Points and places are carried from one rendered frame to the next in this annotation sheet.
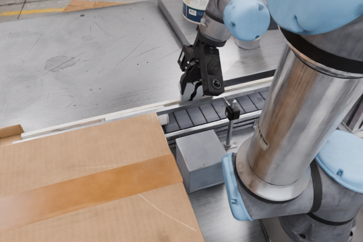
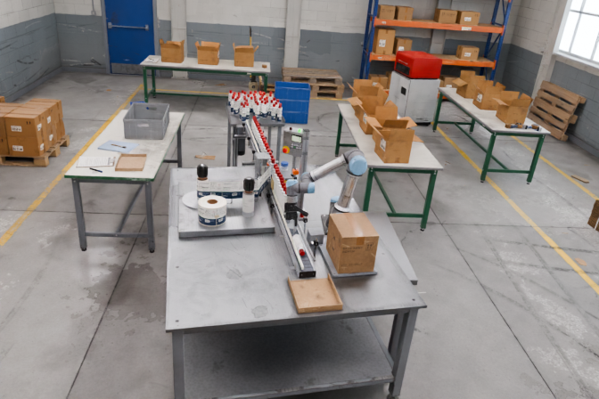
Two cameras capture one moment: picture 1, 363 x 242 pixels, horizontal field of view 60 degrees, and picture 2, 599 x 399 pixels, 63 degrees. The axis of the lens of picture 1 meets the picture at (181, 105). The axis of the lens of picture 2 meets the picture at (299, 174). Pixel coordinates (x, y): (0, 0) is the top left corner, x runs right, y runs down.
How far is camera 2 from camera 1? 3.16 m
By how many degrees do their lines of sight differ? 71
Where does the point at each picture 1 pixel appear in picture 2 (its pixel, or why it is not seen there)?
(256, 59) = (262, 215)
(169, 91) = (268, 243)
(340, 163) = not seen: hidden behind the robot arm
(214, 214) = not seen: hidden behind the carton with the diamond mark
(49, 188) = (351, 225)
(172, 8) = (201, 229)
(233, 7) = (311, 186)
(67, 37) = (204, 272)
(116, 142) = (340, 218)
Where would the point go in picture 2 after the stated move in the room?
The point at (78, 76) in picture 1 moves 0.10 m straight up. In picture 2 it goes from (249, 267) to (250, 255)
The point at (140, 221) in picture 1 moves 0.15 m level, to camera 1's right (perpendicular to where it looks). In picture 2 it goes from (358, 217) to (358, 207)
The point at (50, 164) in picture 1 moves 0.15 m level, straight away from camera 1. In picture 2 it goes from (345, 226) to (325, 231)
